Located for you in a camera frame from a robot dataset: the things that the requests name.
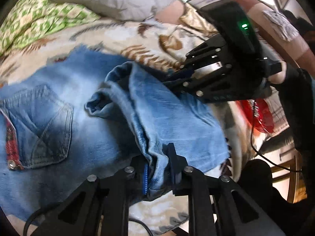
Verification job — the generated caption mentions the blue denim jeans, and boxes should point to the blue denim jeans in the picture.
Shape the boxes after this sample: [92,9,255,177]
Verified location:
[1,46,228,219]

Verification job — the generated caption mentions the right hand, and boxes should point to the right hand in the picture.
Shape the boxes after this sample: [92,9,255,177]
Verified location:
[268,61,287,85]

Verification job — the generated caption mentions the red glass bowl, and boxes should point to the red glass bowl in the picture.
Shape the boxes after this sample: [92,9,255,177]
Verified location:
[236,98,274,134]

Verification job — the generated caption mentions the beige crinkled pillow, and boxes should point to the beige crinkled pillow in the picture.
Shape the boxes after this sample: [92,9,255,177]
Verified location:
[180,0,218,37]

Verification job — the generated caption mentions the leaf pattern cream blanket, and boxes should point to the leaf pattern cream blanket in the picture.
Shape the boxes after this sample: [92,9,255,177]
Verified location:
[0,17,291,235]

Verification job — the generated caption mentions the green white patterned quilt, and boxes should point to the green white patterned quilt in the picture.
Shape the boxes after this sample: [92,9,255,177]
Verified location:
[1,0,100,55]

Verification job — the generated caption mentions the black cable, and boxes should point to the black cable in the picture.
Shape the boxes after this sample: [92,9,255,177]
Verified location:
[249,98,303,174]

